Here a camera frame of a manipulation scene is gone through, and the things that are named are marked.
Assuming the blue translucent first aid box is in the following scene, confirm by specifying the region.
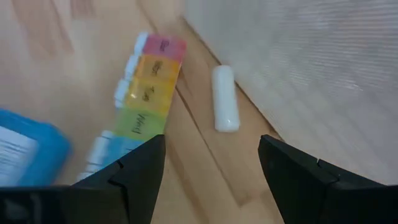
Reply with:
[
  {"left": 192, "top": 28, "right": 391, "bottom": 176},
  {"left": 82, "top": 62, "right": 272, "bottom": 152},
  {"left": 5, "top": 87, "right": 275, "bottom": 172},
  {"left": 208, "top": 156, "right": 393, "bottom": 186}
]
[{"left": 0, "top": 108, "right": 73, "bottom": 188}]

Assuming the rainbow weekly pill organizer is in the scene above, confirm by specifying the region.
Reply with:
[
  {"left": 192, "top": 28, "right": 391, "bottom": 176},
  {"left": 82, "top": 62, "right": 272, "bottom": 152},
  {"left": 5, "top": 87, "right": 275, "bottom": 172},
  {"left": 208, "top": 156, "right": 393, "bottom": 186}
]
[{"left": 75, "top": 30, "right": 188, "bottom": 184}]

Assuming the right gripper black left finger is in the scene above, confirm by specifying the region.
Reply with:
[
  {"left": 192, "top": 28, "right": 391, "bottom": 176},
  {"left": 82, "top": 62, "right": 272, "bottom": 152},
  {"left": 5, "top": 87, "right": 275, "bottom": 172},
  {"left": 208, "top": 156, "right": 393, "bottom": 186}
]
[{"left": 0, "top": 134, "right": 167, "bottom": 224}]

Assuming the white cylindrical roll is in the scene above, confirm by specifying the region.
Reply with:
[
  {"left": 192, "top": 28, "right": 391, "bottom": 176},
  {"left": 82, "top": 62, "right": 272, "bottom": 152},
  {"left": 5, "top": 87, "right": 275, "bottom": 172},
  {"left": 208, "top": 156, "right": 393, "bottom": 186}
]
[{"left": 211, "top": 64, "right": 241, "bottom": 133}]

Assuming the white perforated plastic basket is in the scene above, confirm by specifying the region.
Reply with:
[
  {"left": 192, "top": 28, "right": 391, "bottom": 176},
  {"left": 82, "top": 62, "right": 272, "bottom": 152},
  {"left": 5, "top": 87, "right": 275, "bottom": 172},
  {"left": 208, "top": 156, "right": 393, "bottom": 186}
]
[{"left": 182, "top": 0, "right": 398, "bottom": 187}]

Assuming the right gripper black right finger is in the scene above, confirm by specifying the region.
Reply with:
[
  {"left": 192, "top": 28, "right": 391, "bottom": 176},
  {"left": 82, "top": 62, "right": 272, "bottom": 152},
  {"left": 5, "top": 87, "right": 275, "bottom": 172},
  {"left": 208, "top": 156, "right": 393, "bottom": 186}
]
[{"left": 257, "top": 134, "right": 398, "bottom": 224}]

